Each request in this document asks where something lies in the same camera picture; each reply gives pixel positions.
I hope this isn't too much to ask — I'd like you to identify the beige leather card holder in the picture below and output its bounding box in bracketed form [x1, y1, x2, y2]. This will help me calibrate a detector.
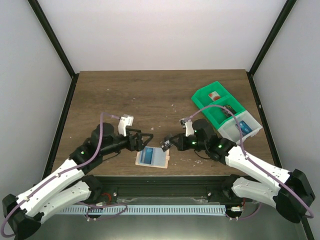
[135, 146, 170, 169]

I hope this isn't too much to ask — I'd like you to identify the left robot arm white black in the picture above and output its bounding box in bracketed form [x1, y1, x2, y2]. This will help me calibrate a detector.
[0, 122, 154, 240]

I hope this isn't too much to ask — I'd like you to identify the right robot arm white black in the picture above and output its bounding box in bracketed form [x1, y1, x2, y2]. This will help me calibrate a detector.
[160, 118, 316, 224]

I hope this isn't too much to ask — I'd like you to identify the blue card in bin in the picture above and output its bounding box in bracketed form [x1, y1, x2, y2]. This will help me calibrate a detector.
[239, 120, 253, 136]

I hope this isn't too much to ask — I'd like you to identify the red white card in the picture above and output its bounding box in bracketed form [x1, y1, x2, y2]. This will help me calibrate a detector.
[208, 91, 221, 102]

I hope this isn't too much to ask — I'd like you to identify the green plastic bin middle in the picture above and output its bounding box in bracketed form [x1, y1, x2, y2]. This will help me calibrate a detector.
[203, 96, 246, 129]

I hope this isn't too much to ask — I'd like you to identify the green plastic bin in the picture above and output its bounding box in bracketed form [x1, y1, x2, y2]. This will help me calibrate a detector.
[191, 81, 231, 109]
[203, 96, 246, 129]

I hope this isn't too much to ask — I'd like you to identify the white plastic bin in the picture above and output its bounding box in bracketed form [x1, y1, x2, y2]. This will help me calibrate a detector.
[217, 110, 262, 145]

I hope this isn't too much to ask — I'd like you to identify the green plastic bin far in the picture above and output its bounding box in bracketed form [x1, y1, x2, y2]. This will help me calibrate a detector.
[191, 81, 231, 109]

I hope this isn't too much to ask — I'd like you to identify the metal sheet front panel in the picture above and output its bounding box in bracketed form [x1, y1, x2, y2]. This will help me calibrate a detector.
[31, 205, 307, 240]

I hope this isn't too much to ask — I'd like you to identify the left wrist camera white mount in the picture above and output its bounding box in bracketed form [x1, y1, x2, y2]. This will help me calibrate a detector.
[117, 114, 134, 137]

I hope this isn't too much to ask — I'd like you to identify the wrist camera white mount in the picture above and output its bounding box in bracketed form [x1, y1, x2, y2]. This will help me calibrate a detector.
[117, 114, 134, 137]
[179, 118, 195, 137]

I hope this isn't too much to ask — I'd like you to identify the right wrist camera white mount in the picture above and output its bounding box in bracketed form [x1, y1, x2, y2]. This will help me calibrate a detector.
[179, 118, 195, 137]

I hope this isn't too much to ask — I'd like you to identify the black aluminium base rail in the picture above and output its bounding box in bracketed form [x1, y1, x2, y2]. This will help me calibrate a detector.
[84, 176, 243, 205]

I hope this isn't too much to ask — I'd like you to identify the light blue slotted cable duct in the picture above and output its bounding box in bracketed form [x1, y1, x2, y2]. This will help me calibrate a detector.
[58, 205, 226, 216]

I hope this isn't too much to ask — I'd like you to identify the black frame side rail right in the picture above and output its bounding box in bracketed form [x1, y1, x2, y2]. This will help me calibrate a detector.
[246, 72, 283, 168]

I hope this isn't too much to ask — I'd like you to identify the black frame side rail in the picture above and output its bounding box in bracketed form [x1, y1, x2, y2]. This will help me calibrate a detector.
[42, 73, 80, 180]
[246, 72, 283, 168]

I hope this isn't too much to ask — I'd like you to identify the black frame side rail left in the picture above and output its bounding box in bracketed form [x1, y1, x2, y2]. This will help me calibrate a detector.
[42, 73, 80, 180]

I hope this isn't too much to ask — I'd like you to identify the black frame post left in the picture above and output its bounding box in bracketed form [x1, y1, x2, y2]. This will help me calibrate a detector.
[27, 0, 76, 78]

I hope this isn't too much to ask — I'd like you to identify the black frame post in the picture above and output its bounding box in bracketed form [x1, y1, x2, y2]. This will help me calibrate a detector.
[27, 0, 76, 78]
[248, 0, 297, 76]

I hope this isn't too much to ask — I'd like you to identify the black frame post right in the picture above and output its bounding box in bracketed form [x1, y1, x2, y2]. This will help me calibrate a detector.
[248, 0, 297, 76]

